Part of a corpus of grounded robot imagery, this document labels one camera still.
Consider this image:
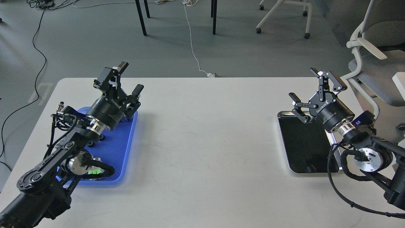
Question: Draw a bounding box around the green and grey push button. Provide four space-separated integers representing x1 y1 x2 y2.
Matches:
88 166 105 181

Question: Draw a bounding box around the silver metal tray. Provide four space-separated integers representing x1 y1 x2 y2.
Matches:
277 111 342 175

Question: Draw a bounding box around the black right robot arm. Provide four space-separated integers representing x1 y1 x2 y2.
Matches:
289 68 405 219

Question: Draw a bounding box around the black table leg right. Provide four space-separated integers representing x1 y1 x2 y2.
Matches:
211 0 217 35

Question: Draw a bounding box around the white cable on floor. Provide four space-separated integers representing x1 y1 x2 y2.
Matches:
73 0 215 78

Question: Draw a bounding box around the white office chair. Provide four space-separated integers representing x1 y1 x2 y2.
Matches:
343 0 405 119

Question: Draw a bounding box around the black table leg left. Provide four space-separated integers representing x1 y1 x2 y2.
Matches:
135 0 150 36

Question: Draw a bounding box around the black cable on floor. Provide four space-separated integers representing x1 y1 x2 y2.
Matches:
0 0 73 171

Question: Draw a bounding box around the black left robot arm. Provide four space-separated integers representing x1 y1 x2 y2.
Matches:
1 61 144 228

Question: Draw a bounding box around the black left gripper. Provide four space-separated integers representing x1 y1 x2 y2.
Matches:
86 61 144 131

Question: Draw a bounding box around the blue plastic tray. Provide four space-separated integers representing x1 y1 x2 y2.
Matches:
78 112 138 187

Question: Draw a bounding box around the white chair base with casters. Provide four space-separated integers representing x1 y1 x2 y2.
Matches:
255 0 314 40

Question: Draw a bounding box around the black table leg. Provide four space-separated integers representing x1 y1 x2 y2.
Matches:
135 0 150 36
211 0 217 35

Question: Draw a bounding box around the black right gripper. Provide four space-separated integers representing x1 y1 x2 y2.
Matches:
289 67 355 132

